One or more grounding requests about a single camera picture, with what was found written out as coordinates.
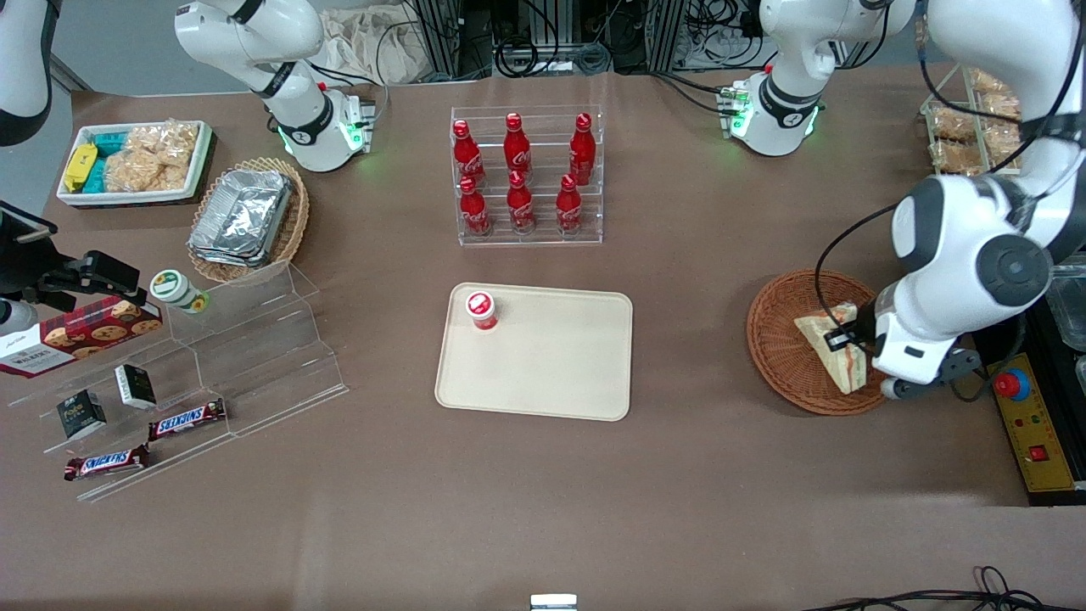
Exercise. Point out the yellow emergency stop box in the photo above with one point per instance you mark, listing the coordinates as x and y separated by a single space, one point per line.
1039 433

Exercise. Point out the teal snack packet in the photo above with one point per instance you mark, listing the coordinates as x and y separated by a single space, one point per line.
110 144
96 174

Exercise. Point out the red cup with white lid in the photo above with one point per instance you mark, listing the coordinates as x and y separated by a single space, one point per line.
480 307

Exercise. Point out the small white block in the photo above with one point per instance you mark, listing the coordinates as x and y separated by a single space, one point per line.
553 603

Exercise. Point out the green-lidded white bottle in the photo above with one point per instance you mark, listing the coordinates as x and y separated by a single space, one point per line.
170 287

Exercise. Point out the packaged pastry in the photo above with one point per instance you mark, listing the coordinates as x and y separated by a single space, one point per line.
952 123
999 136
957 157
991 82

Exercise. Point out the beige crumpled cloth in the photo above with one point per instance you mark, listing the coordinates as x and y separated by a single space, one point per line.
373 51

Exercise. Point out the white rectangular bin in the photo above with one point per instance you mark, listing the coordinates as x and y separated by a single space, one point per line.
136 198

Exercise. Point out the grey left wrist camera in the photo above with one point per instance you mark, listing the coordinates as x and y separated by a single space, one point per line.
942 369

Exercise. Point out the clear acrylic bottle rack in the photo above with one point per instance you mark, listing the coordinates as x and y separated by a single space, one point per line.
547 170

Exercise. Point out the yellow snack packet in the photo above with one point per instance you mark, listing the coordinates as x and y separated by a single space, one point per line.
81 165

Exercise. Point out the round brown wicker basket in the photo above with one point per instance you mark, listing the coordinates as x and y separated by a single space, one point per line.
780 356

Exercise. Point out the cream plastic tray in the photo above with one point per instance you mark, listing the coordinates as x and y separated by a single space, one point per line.
543 365

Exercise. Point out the small black box white side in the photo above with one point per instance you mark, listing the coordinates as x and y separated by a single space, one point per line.
136 386

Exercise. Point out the black aluminium frame post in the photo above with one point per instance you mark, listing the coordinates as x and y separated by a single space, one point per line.
437 38
666 34

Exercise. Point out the triangle sandwich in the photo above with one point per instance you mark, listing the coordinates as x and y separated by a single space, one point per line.
836 369

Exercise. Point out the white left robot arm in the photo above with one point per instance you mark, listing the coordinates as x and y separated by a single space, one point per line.
984 51

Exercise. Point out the small black box gold print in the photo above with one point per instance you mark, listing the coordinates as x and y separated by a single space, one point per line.
81 416

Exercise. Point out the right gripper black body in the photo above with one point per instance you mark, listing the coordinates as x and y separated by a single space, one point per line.
24 265

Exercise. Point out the oval light wicker basket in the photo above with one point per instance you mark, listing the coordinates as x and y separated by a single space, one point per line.
293 229

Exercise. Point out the clear bag of crackers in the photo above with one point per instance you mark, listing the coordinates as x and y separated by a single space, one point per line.
165 144
140 174

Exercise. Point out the metal pan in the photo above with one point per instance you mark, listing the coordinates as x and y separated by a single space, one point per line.
1081 373
1071 314

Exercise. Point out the red tartan cookie box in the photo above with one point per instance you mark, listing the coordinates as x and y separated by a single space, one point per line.
85 335

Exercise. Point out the aluminium foil container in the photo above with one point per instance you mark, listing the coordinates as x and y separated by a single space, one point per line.
242 212
229 259

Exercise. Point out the black side stand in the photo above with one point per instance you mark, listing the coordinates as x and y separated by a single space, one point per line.
1056 382

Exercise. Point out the Snickers bar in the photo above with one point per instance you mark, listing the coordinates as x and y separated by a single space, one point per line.
106 462
187 420

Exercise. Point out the clear acrylic stepped shelf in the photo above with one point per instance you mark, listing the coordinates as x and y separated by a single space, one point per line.
271 356

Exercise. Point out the red cola bottle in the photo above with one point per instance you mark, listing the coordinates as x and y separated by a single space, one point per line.
517 148
582 153
520 205
568 206
467 153
475 208

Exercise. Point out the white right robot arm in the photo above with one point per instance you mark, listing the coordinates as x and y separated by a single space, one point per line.
254 34

